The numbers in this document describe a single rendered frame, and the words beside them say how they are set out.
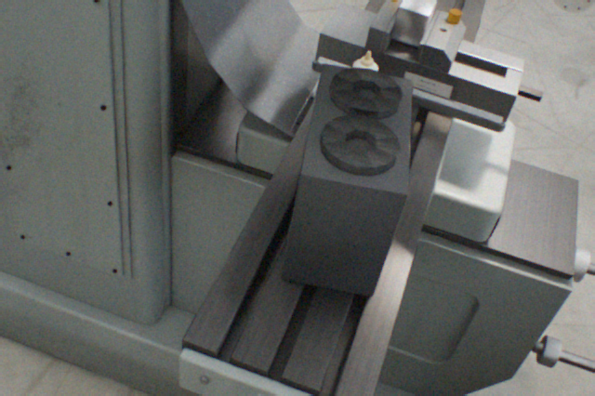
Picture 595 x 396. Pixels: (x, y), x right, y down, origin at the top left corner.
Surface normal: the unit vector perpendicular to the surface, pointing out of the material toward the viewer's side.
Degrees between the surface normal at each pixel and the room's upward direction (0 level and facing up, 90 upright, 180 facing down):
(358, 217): 90
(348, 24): 0
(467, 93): 90
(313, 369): 0
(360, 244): 90
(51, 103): 89
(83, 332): 68
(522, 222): 0
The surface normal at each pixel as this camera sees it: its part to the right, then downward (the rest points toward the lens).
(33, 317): -0.22, 0.26
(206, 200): -0.32, 0.65
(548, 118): 0.13, -0.69
